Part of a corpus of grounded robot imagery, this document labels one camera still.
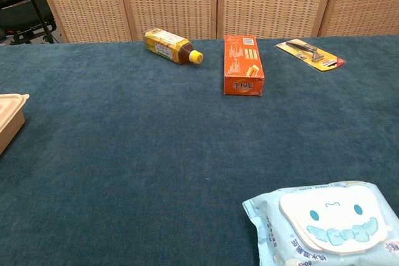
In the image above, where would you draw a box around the razor in yellow blister pack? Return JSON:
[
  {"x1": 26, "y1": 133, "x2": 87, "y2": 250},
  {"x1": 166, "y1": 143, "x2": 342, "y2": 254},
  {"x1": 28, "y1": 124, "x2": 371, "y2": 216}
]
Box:
[{"x1": 275, "y1": 38, "x2": 347, "y2": 73}]

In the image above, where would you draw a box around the beige lidded food container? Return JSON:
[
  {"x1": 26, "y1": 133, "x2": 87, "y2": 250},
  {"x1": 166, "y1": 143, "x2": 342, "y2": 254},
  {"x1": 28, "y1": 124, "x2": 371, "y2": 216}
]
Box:
[{"x1": 0, "y1": 93, "x2": 31, "y2": 156}]

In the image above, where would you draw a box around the black tripod stand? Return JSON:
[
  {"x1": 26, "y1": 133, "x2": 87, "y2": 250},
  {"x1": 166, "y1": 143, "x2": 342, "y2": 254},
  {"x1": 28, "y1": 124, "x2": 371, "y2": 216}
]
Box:
[{"x1": 16, "y1": 0, "x2": 56, "y2": 44}]

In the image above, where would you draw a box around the teal table cloth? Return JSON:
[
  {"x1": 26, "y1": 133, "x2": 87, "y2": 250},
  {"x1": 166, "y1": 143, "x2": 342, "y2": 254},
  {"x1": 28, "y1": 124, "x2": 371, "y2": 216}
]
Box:
[{"x1": 0, "y1": 34, "x2": 399, "y2": 266}]

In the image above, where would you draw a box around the black office chair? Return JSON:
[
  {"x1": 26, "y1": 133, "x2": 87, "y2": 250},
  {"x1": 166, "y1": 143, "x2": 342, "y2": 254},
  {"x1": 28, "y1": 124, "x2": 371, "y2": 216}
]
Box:
[{"x1": 0, "y1": 0, "x2": 57, "y2": 45}]

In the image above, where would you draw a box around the light blue wet wipes pack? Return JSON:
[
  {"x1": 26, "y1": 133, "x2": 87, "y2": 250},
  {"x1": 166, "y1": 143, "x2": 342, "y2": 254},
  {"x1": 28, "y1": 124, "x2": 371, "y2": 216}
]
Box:
[{"x1": 242, "y1": 180, "x2": 399, "y2": 266}]

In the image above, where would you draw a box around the long orange carton box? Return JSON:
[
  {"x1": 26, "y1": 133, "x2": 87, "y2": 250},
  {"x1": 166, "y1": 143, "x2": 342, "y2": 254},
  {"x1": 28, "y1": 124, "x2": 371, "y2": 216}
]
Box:
[{"x1": 223, "y1": 35, "x2": 266, "y2": 96}]

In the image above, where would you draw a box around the tea bottle with yellow cap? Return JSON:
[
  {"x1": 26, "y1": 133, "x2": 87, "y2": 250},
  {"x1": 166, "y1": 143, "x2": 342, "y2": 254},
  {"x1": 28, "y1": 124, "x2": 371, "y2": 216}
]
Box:
[{"x1": 142, "y1": 28, "x2": 204, "y2": 66}]

